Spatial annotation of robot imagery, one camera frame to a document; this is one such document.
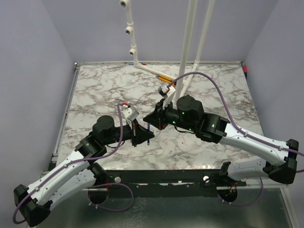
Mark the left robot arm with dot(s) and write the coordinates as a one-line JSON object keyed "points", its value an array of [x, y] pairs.
{"points": [[78, 171]]}

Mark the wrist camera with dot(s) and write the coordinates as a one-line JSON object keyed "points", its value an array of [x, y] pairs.
{"points": [[167, 93], [130, 113]]}

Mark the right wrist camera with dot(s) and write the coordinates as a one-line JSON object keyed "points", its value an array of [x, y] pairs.
{"points": [[167, 93]]}

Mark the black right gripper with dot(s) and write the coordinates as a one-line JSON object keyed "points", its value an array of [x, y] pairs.
{"points": [[156, 118]]}

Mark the red black clamp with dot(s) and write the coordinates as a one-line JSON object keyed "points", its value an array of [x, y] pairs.
{"points": [[244, 67]]}

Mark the yellow utility knife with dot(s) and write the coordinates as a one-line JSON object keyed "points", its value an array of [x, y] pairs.
{"points": [[164, 79]]}

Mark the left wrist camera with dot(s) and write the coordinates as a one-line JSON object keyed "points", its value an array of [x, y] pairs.
{"points": [[130, 113]]}

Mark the blue gel pen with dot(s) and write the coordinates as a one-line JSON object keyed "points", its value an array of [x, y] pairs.
{"points": [[148, 127]]}

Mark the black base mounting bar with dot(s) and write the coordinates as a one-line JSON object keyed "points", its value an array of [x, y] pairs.
{"points": [[165, 183]]}

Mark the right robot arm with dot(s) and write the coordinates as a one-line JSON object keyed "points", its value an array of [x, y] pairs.
{"points": [[274, 160]]}

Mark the white PVC pipe frame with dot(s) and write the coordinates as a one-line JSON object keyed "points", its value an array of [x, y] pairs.
{"points": [[182, 39]]}

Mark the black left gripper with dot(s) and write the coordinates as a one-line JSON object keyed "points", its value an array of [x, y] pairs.
{"points": [[139, 134]]}

